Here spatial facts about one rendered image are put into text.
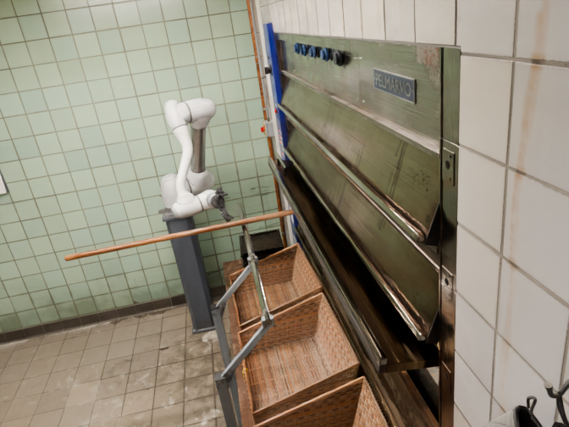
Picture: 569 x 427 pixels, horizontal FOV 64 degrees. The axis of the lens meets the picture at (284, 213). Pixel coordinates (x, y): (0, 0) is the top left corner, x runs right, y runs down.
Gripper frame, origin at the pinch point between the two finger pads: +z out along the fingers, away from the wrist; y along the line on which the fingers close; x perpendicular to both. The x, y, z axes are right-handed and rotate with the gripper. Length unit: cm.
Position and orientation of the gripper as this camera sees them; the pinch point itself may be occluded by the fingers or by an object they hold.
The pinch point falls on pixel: (228, 206)
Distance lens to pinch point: 250.7
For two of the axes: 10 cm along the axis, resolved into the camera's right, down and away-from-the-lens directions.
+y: 2.2, 9.3, 2.8
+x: -8.8, 3.2, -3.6
